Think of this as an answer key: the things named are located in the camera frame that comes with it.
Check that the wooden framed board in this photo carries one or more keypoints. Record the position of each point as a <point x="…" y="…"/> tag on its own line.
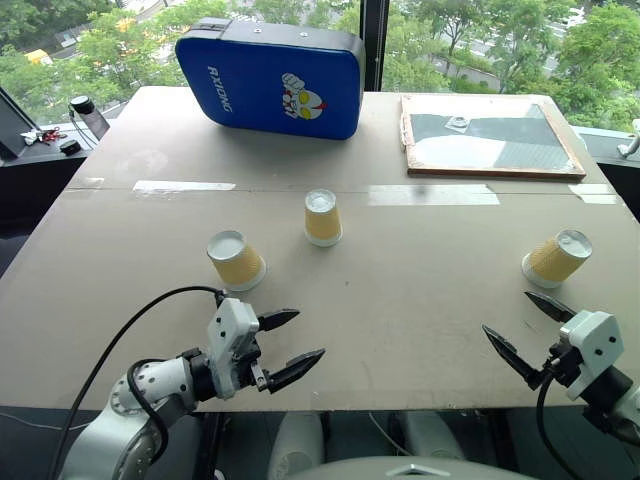
<point x="487" y="140"/>

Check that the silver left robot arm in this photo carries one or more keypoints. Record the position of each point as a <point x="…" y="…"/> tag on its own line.
<point x="145" y="395"/>

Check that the grey robot torso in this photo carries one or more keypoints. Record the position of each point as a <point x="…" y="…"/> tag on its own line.
<point x="410" y="470"/>

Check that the white object on ledge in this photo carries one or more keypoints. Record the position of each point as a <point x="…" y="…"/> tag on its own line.
<point x="632" y="140"/>

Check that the red small object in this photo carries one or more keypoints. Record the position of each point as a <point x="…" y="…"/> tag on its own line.
<point x="51" y="135"/>

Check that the dark monitor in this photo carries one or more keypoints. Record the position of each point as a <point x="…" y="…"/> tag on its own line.
<point x="12" y="125"/>

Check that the blue cartoon print pad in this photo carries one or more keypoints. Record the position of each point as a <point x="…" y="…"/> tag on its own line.
<point x="260" y="80"/>

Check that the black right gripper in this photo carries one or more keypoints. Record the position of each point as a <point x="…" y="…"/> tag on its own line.
<point x="562" y="362"/>

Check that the small clear plastic piece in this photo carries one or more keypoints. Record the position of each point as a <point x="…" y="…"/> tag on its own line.
<point x="457" y="123"/>

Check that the wide clear tape strip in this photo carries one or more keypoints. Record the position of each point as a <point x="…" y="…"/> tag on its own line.
<point x="435" y="195"/>

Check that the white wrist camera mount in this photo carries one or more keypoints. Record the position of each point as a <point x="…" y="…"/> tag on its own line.
<point x="230" y="330"/>
<point x="597" y="345"/>

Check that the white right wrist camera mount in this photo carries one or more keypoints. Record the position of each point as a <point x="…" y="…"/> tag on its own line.
<point x="597" y="345"/>

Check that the small black round puck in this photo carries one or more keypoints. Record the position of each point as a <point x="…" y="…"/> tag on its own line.
<point x="69" y="146"/>

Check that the yellow ribbed paper cup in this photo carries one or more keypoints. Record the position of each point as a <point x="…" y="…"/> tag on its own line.
<point x="323" y="220"/>
<point x="555" y="262"/>
<point x="239" y="265"/>

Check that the short clear tape strip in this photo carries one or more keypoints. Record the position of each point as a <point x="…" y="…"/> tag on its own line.
<point x="595" y="194"/>

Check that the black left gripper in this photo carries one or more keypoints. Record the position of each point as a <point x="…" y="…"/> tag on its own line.
<point x="252" y="362"/>

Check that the black side desk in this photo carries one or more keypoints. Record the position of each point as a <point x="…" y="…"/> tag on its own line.
<point x="35" y="185"/>

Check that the pale grey rounded shape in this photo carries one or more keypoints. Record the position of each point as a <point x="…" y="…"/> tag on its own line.
<point x="295" y="445"/>
<point x="432" y="435"/>

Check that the black window frame post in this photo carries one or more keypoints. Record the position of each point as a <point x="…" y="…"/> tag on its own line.
<point x="375" y="45"/>

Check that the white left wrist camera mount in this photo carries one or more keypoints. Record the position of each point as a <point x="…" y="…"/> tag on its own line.
<point x="230" y="330"/>

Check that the black round knob device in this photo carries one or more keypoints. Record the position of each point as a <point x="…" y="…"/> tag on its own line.
<point x="82" y="104"/>

